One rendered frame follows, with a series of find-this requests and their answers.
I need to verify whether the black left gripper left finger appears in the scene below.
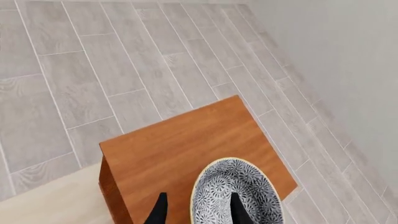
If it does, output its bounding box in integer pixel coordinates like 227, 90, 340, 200
146, 192, 169, 224

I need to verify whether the patterned black and white bowl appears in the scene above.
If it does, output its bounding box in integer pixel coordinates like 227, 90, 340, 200
190, 157, 285, 224

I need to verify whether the wooden cabinet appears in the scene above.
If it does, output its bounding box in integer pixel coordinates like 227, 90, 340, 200
98, 94, 299, 224

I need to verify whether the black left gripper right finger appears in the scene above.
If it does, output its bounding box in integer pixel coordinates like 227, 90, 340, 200
229, 192, 249, 224

